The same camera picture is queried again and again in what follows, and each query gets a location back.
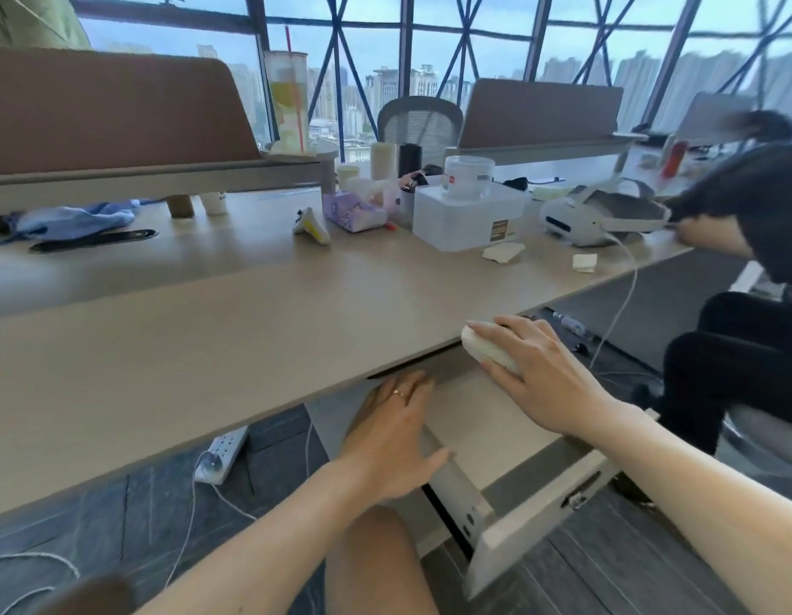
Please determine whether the grey desk shelf riser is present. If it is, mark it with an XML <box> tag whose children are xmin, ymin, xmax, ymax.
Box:
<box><xmin>0</xmin><ymin>149</ymin><xmax>340</xmax><ymax>217</ymax></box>

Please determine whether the grey mesh office chair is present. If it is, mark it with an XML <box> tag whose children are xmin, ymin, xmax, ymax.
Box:
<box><xmin>377</xmin><ymin>96</ymin><xmax>465</xmax><ymax>167</ymax></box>

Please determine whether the person's right hand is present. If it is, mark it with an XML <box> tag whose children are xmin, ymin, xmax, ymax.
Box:
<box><xmin>465</xmin><ymin>315</ymin><xmax>620</xmax><ymax>438</ymax></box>

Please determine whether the green jacket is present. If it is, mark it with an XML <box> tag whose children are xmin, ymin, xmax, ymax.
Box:
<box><xmin>0</xmin><ymin>0</ymin><xmax>93</xmax><ymax>52</ymax></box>

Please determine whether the white cloth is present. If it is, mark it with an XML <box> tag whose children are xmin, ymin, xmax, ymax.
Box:
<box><xmin>460</xmin><ymin>323</ymin><xmax>523</xmax><ymax>378</ymax></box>

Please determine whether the grey laptop screen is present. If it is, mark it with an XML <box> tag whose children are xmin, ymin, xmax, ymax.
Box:
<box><xmin>676</xmin><ymin>92</ymin><xmax>758</xmax><ymax>148</ymax></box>

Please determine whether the clear round plastic jar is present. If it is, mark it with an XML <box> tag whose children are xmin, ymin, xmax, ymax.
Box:
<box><xmin>443</xmin><ymin>155</ymin><xmax>497</xmax><ymax>201</ymax></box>

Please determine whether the white headset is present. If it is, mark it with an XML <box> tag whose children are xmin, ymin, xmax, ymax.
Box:
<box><xmin>539</xmin><ymin>184</ymin><xmax>672</xmax><ymax>248</ymax></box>

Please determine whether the person's bare leg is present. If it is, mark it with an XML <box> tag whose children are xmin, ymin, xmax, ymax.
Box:
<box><xmin>324</xmin><ymin>504</ymin><xmax>439</xmax><ymax>615</ymax></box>

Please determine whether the person's left forearm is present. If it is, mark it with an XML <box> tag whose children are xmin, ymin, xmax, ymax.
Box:
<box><xmin>132</xmin><ymin>456</ymin><xmax>387</xmax><ymax>615</ymax></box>

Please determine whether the red bottle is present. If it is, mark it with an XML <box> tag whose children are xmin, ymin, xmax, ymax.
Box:
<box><xmin>661</xmin><ymin>138</ymin><xmax>689</xmax><ymax>180</ymax></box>

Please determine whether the white power strip cable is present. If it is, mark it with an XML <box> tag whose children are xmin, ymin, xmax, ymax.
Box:
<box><xmin>0</xmin><ymin>421</ymin><xmax>315</xmax><ymax>615</ymax></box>

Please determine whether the clear plastic drink cup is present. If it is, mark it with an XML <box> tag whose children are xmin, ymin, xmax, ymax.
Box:
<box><xmin>263</xmin><ymin>50</ymin><xmax>310</xmax><ymax>155</ymax></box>

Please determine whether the person's left hand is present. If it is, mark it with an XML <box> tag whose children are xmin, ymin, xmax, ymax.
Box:
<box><xmin>340</xmin><ymin>370</ymin><xmax>456</xmax><ymax>505</ymax></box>

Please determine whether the white desk drawer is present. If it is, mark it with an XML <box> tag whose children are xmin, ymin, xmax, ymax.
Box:
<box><xmin>368</xmin><ymin>347</ymin><xmax>663</xmax><ymax>601</ymax></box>

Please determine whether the small brown desk divider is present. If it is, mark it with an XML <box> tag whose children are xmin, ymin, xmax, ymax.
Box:
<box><xmin>456</xmin><ymin>78</ymin><xmax>625</xmax><ymax>152</ymax></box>

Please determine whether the black flat long tool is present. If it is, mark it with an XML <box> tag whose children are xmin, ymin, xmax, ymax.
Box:
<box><xmin>29</xmin><ymin>229</ymin><xmax>159</xmax><ymax>254</ymax></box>

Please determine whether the white headset cable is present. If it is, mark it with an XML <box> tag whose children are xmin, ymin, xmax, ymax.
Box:
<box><xmin>587</xmin><ymin>231</ymin><xmax>640</xmax><ymax>373</ymax></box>

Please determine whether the crumpled white tissue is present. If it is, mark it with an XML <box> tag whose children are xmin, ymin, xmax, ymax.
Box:
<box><xmin>482</xmin><ymin>241</ymin><xmax>526</xmax><ymax>265</ymax></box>

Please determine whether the white translucent storage box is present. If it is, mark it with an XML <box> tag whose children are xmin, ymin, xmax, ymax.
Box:
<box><xmin>412</xmin><ymin>183</ymin><xmax>529</xmax><ymax>253</ymax></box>

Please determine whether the white power strip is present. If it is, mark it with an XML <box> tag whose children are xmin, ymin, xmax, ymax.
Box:
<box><xmin>193</xmin><ymin>426</ymin><xmax>250</xmax><ymax>486</ymax></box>

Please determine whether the large brown desk divider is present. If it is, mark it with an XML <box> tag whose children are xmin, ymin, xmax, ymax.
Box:
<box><xmin>0</xmin><ymin>47</ymin><xmax>263</xmax><ymax>179</ymax></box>

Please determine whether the blue crumpled cloth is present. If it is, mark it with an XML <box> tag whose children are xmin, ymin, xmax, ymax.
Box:
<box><xmin>0</xmin><ymin>199</ymin><xmax>142</xmax><ymax>242</ymax></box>

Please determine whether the clear bottle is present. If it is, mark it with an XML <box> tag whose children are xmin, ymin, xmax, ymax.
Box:
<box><xmin>548</xmin><ymin>307</ymin><xmax>595</xmax><ymax>341</ymax></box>

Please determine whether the person's right forearm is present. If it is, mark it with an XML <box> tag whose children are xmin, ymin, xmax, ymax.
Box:
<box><xmin>562</xmin><ymin>403</ymin><xmax>792</xmax><ymax>615</ymax></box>

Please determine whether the dark window frame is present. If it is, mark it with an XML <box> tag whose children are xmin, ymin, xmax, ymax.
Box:
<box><xmin>68</xmin><ymin>0</ymin><xmax>792</xmax><ymax>144</ymax></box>

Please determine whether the purple tissue pack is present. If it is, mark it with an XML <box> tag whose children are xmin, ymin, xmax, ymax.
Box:
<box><xmin>321</xmin><ymin>189</ymin><xmax>389</xmax><ymax>234</ymax></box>

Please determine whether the white cylinder roll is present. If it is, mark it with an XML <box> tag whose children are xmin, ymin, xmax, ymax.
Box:
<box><xmin>369</xmin><ymin>141</ymin><xmax>398</xmax><ymax>184</ymax></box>

